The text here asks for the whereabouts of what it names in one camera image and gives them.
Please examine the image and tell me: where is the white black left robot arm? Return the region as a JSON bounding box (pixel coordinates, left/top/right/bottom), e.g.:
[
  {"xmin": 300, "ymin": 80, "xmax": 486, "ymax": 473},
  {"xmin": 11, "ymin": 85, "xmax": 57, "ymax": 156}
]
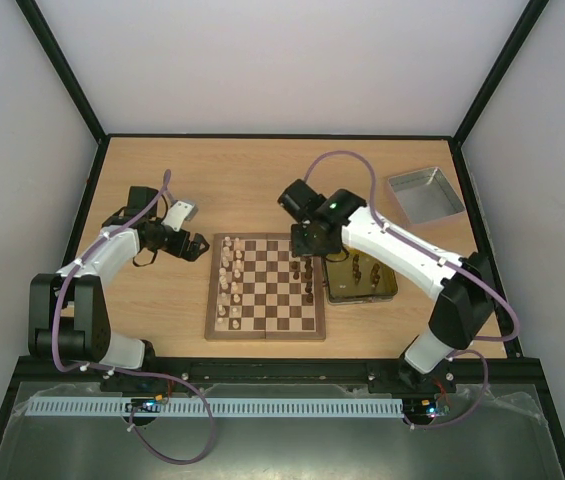
[{"xmin": 28, "ymin": 186, "xmax": 209, "ymax": 374}]

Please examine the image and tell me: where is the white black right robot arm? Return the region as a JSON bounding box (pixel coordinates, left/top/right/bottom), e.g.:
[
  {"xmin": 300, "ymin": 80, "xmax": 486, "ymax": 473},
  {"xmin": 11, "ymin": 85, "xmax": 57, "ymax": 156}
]
[{"xmin": 278, "ymin": 179, "xmax": 494, "ymax": 392}]

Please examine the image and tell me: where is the silver tin lid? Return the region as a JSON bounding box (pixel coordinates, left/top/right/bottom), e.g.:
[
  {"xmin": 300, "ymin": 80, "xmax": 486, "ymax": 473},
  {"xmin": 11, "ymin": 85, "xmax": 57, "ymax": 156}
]
[{"xmin": 386, "ymin": 166, "xmax": 466, "ymax": 229}]

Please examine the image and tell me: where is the wooden chess board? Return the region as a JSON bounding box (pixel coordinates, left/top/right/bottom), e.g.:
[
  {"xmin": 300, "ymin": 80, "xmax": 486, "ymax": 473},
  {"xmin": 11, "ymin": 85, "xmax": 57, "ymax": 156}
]
[{"xmin": 205, "ymin": 233, "xmax": 326, "ymax": 341}]

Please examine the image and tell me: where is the gold tin box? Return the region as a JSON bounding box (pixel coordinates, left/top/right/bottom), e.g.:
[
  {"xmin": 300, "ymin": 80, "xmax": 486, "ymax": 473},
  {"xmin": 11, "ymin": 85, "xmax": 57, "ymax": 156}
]
[{"xmin": 322, "ymin": 249, "xmax": 398, "ymax": 305}]

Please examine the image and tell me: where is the black aluminium frame rail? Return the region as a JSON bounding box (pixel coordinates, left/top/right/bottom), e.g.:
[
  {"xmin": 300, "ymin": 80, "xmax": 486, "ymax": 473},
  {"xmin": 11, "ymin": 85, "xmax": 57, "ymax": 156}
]
[{"xmin": 9, "ymin": 357, "xmax": 546, "ymax": 398}]

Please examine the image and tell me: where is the white slotted cable duct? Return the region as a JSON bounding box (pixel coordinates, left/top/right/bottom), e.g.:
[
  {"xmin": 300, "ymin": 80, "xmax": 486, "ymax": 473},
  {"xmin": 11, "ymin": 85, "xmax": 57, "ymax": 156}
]
[{"xmin": 24, "ymin": 397, "xmax": 403, "ymax": 419}]

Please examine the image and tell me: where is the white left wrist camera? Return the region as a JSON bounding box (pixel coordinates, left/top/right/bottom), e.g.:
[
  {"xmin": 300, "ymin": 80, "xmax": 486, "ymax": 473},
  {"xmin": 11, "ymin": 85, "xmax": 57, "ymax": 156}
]
[{"xmin": 162, "ymin": 200, "xmax": 198, "ymax": 232}]

